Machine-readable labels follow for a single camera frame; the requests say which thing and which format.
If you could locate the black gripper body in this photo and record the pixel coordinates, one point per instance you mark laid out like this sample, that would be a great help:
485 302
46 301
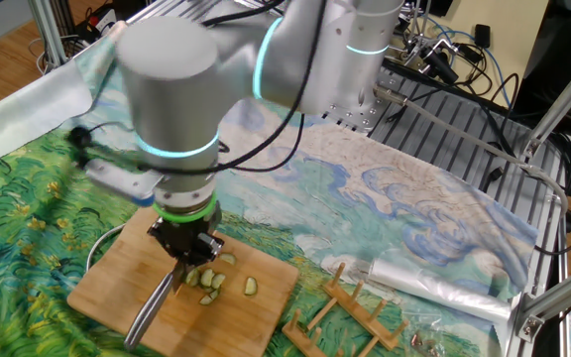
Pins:
186 243

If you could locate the black camera on bracket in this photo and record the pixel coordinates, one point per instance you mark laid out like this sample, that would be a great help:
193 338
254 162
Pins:
436 62

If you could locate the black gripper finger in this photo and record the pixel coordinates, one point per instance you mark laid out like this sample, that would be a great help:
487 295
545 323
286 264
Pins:
195 267
178 265

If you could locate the white power strip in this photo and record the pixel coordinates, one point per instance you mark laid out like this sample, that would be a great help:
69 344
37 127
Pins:
98 22

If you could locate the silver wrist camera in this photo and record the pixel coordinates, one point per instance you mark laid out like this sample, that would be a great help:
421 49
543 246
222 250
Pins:
117 179

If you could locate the aluminium frame beam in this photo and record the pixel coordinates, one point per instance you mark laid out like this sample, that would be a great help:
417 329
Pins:
558 292
563 94
50 30

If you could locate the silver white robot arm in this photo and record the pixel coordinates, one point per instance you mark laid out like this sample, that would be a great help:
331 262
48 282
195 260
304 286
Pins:
171 89

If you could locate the bamboo cutting board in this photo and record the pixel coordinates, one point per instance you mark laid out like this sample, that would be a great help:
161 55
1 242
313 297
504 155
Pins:
117 287

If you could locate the painted landscape tablecloth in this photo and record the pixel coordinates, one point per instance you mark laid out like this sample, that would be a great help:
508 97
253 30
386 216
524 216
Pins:
389 198

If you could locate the steel cleaver knife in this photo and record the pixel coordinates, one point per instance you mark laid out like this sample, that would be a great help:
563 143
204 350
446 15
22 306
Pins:
151 307

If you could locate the clear plastic bag roll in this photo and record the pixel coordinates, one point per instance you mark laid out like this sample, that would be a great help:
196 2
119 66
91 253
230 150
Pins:
439 292

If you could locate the small bag of screws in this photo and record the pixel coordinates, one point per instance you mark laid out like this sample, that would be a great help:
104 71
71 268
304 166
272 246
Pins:
417 339

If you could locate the black wall adapter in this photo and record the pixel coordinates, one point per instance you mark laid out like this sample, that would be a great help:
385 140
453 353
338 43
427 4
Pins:
483 35

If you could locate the wooden peg rack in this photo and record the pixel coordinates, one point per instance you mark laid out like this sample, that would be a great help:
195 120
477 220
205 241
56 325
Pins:
365 317

